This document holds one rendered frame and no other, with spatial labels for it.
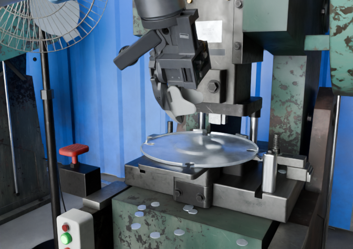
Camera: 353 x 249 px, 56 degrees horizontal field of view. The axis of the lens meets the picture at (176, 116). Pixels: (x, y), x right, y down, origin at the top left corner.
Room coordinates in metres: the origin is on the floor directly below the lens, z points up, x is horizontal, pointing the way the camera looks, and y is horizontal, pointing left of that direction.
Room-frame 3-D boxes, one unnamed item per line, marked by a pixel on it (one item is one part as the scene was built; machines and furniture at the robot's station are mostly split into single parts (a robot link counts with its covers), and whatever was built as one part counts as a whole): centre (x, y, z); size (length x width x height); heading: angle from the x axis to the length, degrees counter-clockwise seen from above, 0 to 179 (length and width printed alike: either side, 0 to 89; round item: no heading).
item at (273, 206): (0.91, -0.12, 0.68); 0.45 x 0.30 x 0.06; 61
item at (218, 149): (0.80, -0.06, 0.78); 0.29 x 0.29 x 0.01
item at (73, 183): (0.86, 0.26, 0.62); 0.10 x 0.06 x 0.20; 61
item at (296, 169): (0.82, -0.27, 0.76); 0.17 x 0.06 x 0.10; 61
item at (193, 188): (0.75, -0.03, 0.72); 0.25 x 0.14 x 0.14; 151
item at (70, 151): (0.87, 0.28, 0.72); 0.07 x 0.06 x 0.08; 151
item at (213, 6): (0.87, -0.10, 1.04); 0.17 x 0.15 x 0.30; 151
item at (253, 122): (0.92, -0.22, 0.81); 0.02 x 0.02 x 0.14
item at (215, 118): (0.90, -0.12, 0.84); 0.05 x 0.03 x 0.04; 61
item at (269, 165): (0.71, -0.21, 0.75); 0.03 x 0.03 x 0.10; 61
